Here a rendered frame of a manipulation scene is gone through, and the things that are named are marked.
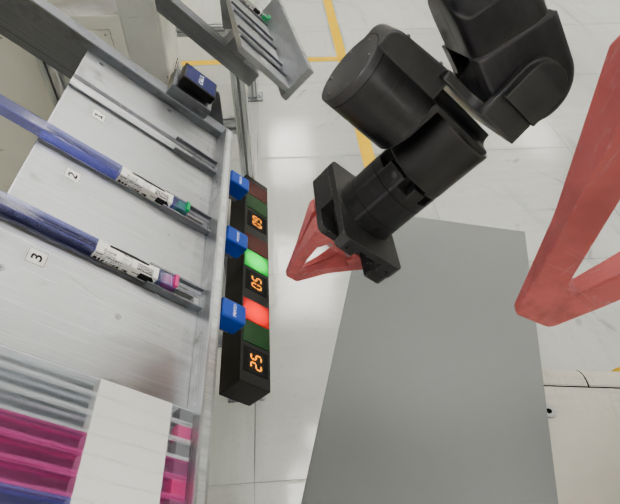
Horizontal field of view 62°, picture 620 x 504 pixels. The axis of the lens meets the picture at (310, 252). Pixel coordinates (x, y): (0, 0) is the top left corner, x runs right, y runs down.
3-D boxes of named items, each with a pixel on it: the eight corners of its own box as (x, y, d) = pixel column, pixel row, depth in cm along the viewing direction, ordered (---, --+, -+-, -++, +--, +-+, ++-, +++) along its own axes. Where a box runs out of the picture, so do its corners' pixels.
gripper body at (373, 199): (328, 249, 40) (400, 188, 36) (318, 172, 47) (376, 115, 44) (385, 283, 43) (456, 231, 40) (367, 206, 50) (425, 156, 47)
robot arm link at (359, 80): (580, 83, 34) (517, 59, 42) (472, -47, 29) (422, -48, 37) (449, 214, 38) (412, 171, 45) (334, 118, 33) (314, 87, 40)
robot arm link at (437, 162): (507, 161, 38) (487, 125, 42) (446, 102, 35) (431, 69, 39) (433, 218, 41) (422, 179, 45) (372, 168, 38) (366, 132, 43)
